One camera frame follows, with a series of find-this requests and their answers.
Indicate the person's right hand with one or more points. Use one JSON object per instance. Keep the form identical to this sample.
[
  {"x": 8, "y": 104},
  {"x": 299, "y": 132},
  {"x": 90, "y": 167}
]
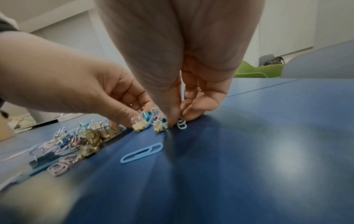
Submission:
[{"x": 179, "y": 32}]

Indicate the group of pastel binder clips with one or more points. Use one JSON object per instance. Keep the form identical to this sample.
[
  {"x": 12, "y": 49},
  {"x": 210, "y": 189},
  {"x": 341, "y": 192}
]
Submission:
[{"x": 91, "y": 135}]

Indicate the pile of paper clips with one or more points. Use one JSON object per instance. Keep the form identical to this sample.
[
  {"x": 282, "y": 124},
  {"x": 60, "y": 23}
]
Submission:
[{"x": 59, "y": 168}]

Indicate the person's left hand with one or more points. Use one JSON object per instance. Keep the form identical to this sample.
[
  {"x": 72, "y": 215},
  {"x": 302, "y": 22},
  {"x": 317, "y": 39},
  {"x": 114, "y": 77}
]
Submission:
[{"x": 69, "y": 83}]

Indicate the yellow binder clip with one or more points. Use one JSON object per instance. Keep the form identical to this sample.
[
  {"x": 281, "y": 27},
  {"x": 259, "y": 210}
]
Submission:
[{"x": 139, "y": 126}]

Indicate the green chair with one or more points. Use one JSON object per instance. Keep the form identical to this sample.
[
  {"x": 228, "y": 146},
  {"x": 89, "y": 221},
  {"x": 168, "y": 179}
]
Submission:
[{"x": 249, "y": 71}]

